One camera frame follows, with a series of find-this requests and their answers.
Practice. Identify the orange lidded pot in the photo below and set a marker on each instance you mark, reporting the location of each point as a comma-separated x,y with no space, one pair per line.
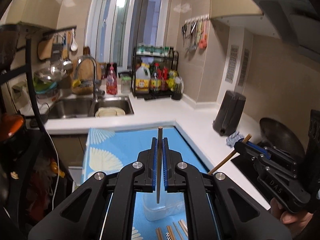
11,125

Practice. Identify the white hanging ladle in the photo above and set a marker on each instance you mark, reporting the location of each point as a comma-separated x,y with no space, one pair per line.
74,45

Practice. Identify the blue patterned table mat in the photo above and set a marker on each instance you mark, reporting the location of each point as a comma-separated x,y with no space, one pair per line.
109,152

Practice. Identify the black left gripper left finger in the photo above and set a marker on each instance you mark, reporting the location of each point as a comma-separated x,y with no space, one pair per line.
103,206

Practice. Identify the yellow oil jug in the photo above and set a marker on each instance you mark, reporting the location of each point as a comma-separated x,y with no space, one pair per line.
142,79

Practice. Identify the wooden chopstick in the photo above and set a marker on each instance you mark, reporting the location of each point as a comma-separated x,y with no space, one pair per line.
178,232
226,159
169,229
159,234
159,163
183,225

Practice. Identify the hanging utensils on hooks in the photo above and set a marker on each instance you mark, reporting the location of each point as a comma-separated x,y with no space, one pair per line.
195,30

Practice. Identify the wooden cutting board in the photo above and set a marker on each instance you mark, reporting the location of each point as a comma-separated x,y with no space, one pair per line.
86,76

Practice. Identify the black gas stove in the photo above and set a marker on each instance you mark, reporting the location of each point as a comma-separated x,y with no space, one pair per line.
260,174

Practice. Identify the range hood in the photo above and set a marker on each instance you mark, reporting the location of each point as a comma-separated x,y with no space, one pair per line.
296,22

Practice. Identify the black wok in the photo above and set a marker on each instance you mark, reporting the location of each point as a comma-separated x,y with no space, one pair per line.
280,136

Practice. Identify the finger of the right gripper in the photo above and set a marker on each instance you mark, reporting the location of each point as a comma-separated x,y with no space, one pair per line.
248,153
259,149

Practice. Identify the black electric kettle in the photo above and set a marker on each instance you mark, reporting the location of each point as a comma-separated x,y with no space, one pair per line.
229,114

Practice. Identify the glass jar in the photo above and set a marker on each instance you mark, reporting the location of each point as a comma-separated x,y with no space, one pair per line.
125,84

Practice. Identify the black spice rack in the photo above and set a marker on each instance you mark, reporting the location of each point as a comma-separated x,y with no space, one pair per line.
163,62

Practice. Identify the stainless steel sink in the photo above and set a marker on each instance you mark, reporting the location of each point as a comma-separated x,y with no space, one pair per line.
86,107

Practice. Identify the blue checkered cloth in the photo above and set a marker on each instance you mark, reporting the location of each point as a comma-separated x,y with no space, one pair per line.
233,138

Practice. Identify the right human hand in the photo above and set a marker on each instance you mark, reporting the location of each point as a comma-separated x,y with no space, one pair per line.
296,223

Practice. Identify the clear plastic utensil holder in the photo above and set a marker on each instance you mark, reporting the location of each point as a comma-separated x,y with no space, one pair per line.
170,204

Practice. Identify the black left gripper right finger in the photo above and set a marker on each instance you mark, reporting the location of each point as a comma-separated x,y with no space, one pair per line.
215,206

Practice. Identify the chrome kitchen faucet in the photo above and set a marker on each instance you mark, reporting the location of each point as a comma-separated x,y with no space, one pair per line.
90,77

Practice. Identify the white ceramic spoon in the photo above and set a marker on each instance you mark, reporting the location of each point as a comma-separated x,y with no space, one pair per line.
168,236

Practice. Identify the red dish soap bottle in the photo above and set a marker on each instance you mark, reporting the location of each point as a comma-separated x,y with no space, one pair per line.
111,79

